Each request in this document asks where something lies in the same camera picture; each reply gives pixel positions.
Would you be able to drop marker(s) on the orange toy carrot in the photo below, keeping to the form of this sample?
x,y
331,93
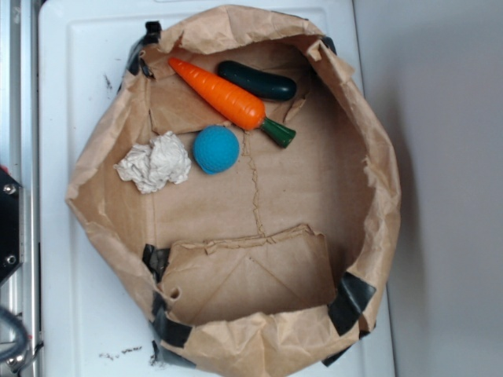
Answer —
x,y
235,104

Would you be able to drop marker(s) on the brown paper bag tray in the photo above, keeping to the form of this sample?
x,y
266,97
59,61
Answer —
x,y
281,261

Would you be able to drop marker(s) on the aluminium frame rail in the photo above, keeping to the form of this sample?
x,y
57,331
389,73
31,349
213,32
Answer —
x,y
21,329

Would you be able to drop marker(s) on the white paper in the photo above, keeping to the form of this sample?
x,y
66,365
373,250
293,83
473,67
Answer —
x,y
150,167

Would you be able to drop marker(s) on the dark green toy cucumber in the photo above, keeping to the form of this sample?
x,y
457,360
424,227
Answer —
x,y
264,85

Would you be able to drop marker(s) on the black mounting plate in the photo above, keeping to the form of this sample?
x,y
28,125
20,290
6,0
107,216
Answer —
x,y
10,225

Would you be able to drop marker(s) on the blue dimpled ball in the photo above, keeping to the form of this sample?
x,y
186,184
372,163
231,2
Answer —
x,y
216,149

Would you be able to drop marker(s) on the white plastic tray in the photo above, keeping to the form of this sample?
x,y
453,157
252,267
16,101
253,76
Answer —
x,y
92,326

